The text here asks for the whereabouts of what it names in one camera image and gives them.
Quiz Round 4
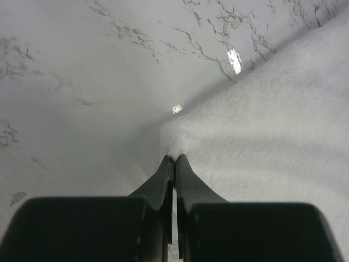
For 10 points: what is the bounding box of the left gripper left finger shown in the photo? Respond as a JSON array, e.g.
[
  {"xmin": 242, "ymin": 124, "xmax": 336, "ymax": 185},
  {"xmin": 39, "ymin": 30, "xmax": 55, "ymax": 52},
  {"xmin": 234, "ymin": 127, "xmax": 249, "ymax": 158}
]
[{"xmin": 130, "ymin": 156, "xmax": 174, "ymax": 261}]

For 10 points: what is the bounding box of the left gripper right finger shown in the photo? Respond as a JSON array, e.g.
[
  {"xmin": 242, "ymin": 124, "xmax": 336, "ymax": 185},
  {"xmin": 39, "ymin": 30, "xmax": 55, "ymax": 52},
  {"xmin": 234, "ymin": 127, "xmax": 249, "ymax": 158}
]
[{"xmin": 174, "ymin": 154, "xmax": 227, "ymax": 261}]

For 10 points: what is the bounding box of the white towel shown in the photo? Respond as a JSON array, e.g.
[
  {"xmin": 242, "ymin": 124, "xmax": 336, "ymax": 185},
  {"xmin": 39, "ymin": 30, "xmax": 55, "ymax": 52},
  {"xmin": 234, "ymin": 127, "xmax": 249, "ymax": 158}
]
[{"xmin": 160, "ymin": 10, "xmax": 348, "ymax": 260}]

